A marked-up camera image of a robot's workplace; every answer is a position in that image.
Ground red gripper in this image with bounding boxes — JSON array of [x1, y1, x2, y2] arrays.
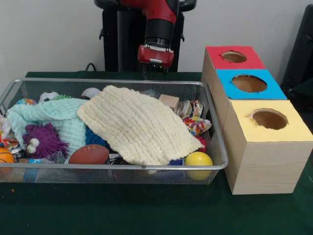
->
[[137, 45, 175, 80]]

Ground clear plastic packet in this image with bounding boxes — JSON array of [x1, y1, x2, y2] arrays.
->
[[142, 88, 161, 98]]

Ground clear mesh bin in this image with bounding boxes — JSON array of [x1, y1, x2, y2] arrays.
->
[[0, 77, 229, 186]]

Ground small wooden block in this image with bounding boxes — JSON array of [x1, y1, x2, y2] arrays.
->
[[158, 94, 180, 111]]

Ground cream yellow cloth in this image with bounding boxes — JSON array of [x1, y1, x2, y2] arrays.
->
[[77, 85, 205, 166]]

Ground colourful crinkly packet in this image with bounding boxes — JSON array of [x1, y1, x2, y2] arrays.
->
[[182, 116, 212, 137]]

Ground white ball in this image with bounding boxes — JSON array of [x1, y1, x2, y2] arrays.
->
[[81, 88, 101, 100]]

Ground yellow ball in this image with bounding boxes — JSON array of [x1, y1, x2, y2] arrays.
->
[[185, 151, 214, 181]]

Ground mint green cloth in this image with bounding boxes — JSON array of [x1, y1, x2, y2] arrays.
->
[[6, 98, 89, 157]]

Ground brown toy football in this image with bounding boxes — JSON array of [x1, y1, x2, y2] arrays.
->
[[68, 144, 110, 165]]

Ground small soccer ball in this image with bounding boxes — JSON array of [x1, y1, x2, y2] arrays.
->
[[38, 92, 60, 103]]

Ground purple spiky toy with eyes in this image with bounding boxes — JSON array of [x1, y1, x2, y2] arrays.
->
[[22, 123, 69, 159]]

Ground dark green table cloth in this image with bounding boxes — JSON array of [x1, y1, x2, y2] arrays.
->
[[0, 71, 313, 235]]

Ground black chair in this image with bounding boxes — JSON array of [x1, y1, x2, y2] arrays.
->
[[281, 5, 313, 98]]

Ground orange toy basketball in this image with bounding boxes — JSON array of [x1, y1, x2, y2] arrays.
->
[[0, 147, 15, 165]]

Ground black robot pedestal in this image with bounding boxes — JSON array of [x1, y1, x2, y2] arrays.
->
[[94, 0, 197, 73]]

